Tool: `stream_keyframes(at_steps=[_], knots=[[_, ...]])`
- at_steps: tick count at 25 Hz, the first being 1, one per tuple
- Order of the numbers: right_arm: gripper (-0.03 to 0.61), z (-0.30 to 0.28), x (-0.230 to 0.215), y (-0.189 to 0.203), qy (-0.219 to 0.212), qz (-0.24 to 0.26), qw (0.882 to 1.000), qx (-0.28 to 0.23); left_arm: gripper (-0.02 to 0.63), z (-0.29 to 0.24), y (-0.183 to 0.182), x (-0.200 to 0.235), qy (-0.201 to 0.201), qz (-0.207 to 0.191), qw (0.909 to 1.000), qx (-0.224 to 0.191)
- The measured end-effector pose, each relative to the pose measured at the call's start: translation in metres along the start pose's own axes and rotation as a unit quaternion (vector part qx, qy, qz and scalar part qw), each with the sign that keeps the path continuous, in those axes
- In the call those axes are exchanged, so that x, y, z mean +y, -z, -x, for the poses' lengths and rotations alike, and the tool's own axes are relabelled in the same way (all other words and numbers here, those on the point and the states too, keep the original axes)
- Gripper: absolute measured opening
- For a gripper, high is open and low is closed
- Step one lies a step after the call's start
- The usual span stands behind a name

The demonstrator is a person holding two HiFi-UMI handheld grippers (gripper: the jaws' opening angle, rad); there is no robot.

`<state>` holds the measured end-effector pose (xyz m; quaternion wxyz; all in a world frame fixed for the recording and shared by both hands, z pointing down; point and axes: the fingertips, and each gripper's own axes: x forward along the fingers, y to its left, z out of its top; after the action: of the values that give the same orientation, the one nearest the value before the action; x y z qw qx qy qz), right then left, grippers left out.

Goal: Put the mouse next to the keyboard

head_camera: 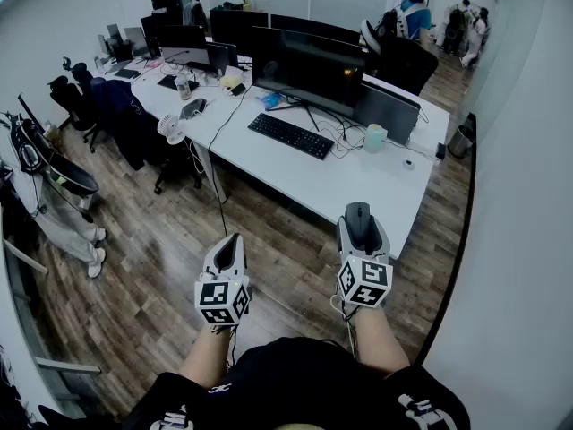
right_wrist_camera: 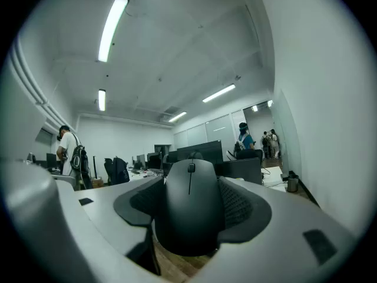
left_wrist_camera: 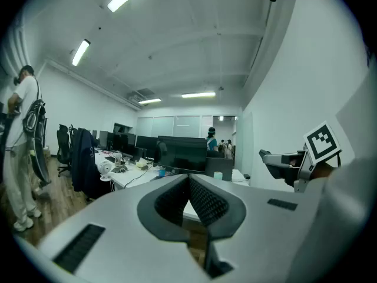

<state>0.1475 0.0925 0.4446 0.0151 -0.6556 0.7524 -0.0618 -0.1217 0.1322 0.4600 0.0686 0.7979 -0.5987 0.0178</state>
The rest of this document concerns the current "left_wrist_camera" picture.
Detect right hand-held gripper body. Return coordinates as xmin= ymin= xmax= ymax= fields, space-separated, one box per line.
xmin=281 ymin=121 xmax=343 ymax=194

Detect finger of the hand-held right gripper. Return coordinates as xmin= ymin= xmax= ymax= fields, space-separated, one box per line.
xmin=259 ymin=149 xmax=285 ymax=181

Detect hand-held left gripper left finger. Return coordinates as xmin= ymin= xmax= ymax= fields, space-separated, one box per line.
xmin=37 ymin=173 xmax=210 ymax=283

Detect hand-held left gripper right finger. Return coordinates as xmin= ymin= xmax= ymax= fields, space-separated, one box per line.
xmin=189 ymin=173 xmax=322 ymax=283

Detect person's right hand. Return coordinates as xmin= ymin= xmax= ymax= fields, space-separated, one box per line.
xmin=311 ymin=160 xmax=336 ymax=180

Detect small white desk fan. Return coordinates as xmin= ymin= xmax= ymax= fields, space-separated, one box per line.
xmin=97 ymin=160 xmax=114 ymax=182

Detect large black monitor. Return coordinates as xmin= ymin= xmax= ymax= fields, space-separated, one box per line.
xmin=157 ymin=135 xmax=209 ymax=174

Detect black office chair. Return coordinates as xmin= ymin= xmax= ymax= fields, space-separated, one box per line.
xmin=56 ymin=124 xmax=72 ymax=177

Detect black desk cable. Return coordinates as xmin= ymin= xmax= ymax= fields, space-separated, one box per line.
xmin=123 ymin=166 xmax=154 ymax=188

